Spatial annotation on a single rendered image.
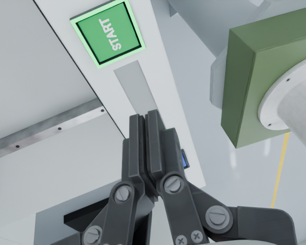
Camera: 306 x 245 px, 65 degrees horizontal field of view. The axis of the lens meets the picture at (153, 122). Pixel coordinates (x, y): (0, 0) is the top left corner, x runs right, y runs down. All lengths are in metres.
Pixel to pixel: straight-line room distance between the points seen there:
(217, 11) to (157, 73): 0.44
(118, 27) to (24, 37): 0.20
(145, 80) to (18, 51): 0.21
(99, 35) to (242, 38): 0.27
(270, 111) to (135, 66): 0.32
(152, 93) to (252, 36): 0.22
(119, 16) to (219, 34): 0.44
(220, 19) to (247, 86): 0.27
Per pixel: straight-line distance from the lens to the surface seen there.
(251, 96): 0.48
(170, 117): 0.35
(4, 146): 0.53
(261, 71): 0.45
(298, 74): 0.49
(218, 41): 0.66
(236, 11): 0.67
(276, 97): 0.50
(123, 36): 0.26
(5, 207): 0.78
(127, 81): 0.29
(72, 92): 0.47
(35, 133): 0.50
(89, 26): 0.25
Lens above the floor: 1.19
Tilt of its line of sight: 43 degrees down
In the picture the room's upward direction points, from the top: 160 degrees clockwise
